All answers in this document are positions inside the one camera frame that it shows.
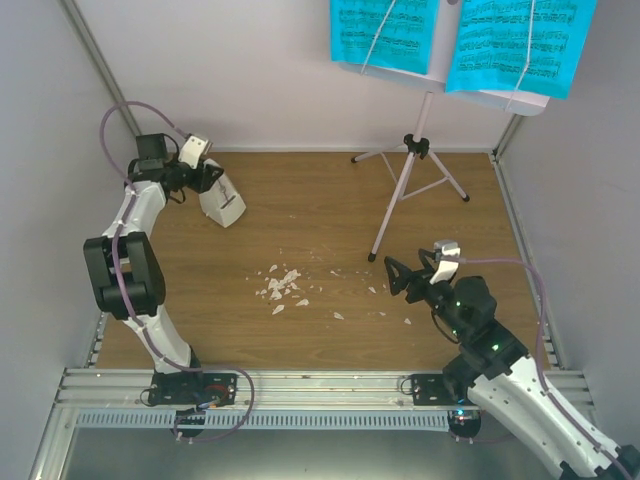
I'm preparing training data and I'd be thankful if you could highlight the white metronome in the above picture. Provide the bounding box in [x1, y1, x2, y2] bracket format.
[198, 159, 246, 228]

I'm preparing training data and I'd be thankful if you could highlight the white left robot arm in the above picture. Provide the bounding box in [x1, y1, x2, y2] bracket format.
[83, 135, 224, 404]

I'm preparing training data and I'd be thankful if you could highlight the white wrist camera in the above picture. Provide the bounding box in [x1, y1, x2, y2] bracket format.
[178, 134, 211, 169]
[430, 240, 461, 285]

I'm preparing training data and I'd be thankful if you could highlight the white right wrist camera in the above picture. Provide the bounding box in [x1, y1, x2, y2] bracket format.
[430, 240, 461, 285]

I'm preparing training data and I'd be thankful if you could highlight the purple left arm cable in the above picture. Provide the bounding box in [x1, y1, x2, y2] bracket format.
[99, 101, 191, 371]

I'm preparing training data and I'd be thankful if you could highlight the white paper scrap pile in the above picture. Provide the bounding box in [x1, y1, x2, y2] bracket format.
[247, 248, 414, 326]

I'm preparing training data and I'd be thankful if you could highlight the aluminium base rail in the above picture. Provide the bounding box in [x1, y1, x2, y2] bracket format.
[54, 368, 596, 412]

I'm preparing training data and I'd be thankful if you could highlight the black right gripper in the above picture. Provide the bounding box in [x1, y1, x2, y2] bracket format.
[385, 249, 468, 339]

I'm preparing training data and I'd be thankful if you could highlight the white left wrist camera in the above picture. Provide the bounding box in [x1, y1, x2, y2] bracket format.
[178, 134, 211, 169]

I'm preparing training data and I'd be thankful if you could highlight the cyan sheet music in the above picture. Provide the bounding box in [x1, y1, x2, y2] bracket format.
[329, 0, 439, 75]
[445, 0, 597, 100]

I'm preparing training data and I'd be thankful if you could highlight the white slotted cable duct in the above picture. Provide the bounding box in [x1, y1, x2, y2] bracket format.
[76, 409, 449, 432]

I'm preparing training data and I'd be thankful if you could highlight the white tripod music stand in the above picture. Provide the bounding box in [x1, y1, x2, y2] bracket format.
[338, 0, 551, 263]

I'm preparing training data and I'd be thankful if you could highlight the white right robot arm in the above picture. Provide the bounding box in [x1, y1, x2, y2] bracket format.
[384, 242, 639, 479]

